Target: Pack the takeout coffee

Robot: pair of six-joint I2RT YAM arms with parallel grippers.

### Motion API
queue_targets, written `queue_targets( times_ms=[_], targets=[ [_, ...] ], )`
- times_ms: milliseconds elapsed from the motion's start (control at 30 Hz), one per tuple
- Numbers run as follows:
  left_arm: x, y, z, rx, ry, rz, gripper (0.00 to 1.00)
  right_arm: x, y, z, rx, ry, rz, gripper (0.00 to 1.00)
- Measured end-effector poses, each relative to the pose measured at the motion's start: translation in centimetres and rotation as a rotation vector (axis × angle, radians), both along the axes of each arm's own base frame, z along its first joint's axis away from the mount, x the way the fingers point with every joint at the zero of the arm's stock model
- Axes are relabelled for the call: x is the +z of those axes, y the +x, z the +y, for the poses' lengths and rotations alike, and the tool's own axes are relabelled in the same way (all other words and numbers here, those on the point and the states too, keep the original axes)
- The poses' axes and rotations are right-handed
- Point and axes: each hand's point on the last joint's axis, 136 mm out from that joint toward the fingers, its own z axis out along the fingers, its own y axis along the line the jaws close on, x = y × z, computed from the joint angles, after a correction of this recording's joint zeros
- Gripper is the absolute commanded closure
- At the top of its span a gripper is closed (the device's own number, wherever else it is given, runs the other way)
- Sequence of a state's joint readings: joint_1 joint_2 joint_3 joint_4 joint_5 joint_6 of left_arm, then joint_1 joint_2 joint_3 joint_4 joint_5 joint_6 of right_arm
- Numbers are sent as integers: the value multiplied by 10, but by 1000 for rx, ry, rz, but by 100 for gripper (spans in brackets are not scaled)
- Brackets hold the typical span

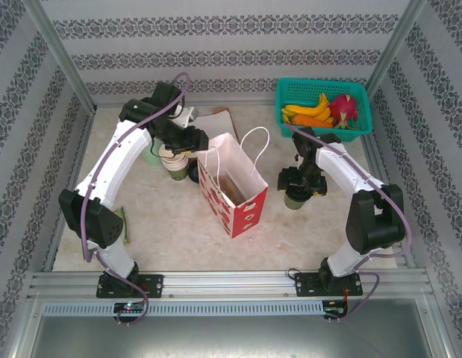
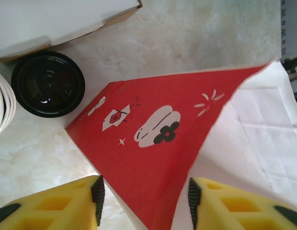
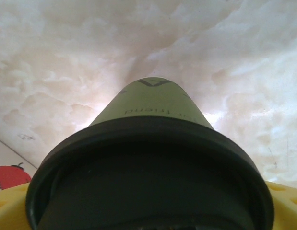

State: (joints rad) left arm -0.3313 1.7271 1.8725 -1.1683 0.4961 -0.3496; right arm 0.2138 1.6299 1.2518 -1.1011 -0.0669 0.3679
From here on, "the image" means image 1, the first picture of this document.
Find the black plastic cup lid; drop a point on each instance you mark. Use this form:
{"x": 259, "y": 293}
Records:
{"x": 297, "y": 193}
{"x": 194, "y": 172}

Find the green paper coffee cup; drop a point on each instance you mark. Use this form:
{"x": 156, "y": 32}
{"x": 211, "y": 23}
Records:
{"x": 293, "y": 204}

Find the red and white paper gift bag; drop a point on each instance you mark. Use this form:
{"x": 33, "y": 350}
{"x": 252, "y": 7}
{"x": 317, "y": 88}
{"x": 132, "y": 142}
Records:
{"x": 249, "y": 216}

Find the brown cardboard cup carrier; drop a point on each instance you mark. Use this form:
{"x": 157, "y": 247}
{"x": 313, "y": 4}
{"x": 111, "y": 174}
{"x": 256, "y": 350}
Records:
{"x": 232, "y": 188}

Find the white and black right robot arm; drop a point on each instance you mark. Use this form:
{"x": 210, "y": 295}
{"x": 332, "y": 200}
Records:
{"x": 346, "y": 171}

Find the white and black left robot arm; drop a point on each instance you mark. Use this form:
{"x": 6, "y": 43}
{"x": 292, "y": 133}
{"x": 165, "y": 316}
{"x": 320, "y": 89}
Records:
{"x": 111, "y": 164}

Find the stack of paper cups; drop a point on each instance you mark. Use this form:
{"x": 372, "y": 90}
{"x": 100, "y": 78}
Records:
{"x": 174, "y": 166}

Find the orange carrot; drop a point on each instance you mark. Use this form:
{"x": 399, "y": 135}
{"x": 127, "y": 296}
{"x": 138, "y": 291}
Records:
{"x": 312, "y": 121}

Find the yellow banana bunch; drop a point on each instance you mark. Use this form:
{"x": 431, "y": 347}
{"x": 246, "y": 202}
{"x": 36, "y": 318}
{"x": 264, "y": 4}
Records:
{"x": 309, "y": 110}

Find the pink dragon fruit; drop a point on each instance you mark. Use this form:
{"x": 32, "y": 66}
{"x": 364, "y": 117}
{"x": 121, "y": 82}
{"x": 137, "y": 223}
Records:
{"x": 344, "y": 108}

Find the teal plastic basket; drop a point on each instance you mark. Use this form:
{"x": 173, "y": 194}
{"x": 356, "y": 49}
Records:
{"x": 320, "y": 87}

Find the green snack packet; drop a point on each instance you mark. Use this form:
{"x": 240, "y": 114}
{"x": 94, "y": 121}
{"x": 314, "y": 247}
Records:
{"x": 124, "y": 223}

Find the small electronics board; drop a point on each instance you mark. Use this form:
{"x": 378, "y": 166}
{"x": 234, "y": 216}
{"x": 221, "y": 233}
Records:
{"x": 335, "y": 306}
{"x": 128, "y": 307}

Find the grey metal front panel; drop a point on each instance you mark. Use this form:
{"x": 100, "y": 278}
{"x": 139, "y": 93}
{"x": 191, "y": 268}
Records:
{"x": 230, "y": 339}

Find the aluminium back rail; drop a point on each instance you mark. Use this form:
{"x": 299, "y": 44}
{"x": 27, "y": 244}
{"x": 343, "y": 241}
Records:
{"x": 234, "y": 102}

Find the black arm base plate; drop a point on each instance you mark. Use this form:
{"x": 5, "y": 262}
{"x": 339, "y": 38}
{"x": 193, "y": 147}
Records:
{"x": 305, "y": 285}
{"x": 152, "y": 285}

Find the aluminium mounting rail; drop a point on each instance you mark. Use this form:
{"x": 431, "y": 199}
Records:
{"x": 227, "y": 283}

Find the aluminium frame post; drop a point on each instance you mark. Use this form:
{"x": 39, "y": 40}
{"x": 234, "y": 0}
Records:
{"x": 396, "y": 44}
{"x": 57, "y": 44}

